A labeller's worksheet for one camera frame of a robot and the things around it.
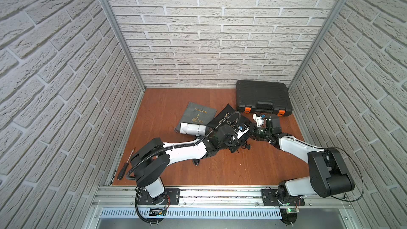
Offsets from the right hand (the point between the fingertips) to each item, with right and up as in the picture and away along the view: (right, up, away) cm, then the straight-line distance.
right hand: (242, 128), depth 88 cm
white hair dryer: (-28, -1, +4) cm, 28 cm away
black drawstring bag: (-8, +7, +4) cm, 11 cm away
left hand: (-1, -3, -8) cm, 9 cm away
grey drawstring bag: (-28, +8, +16) cm, 33 cm away
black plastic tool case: (+19, +19, +21) cm, 34 cm away
